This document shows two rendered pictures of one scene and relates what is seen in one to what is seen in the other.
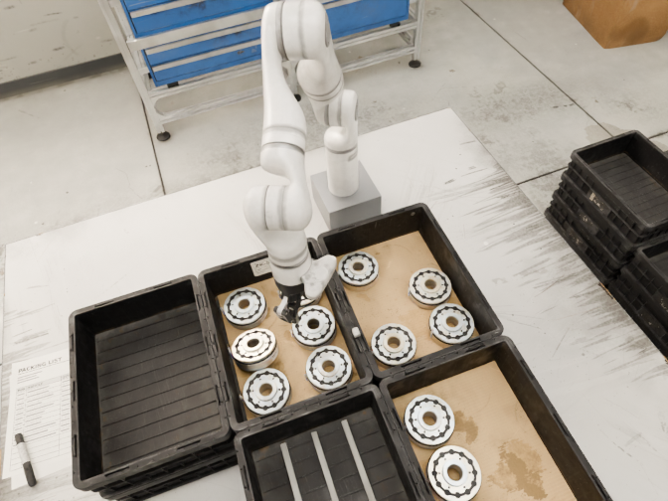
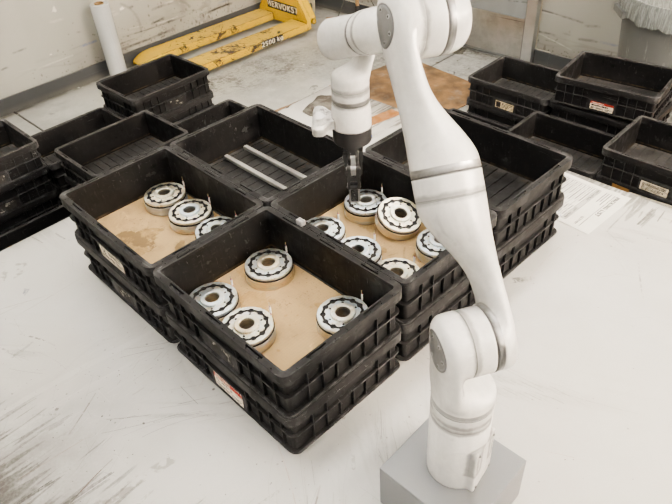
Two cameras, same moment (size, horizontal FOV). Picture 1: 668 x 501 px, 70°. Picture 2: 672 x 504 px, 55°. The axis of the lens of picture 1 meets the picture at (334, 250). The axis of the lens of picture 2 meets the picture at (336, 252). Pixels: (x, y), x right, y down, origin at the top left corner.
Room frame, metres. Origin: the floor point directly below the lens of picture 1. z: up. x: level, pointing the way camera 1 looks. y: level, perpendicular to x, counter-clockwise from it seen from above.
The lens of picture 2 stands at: (1.45, -0.46, 1.73)
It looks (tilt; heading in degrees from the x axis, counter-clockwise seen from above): 39 degrees down; 153
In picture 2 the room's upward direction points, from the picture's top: 4 degrees counter-clockwise
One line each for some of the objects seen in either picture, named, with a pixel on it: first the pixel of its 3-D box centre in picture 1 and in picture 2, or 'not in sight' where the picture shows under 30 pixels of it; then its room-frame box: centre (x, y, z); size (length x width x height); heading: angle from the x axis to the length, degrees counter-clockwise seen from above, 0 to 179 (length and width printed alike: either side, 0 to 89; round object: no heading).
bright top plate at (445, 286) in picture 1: (429, 285); (247, 326); (0.60, -0.23, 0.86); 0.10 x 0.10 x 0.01
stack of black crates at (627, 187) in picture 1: (614, 215); not in sight; (1.12, -1.11, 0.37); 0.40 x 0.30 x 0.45; 17
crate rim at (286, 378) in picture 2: (403, 281); (274, 283); (0.58, -0.15, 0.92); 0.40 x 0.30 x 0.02; 15
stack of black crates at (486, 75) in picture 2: not in sight; (519, 111); (-0.51, 1.53, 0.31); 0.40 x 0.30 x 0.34; 17
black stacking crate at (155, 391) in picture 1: (153, 378); (464, 175); (0.42, 0.43, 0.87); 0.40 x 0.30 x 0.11; 15
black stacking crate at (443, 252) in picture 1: (402, 293); (277, 302); (0.58, -0.15, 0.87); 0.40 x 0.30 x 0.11; 15
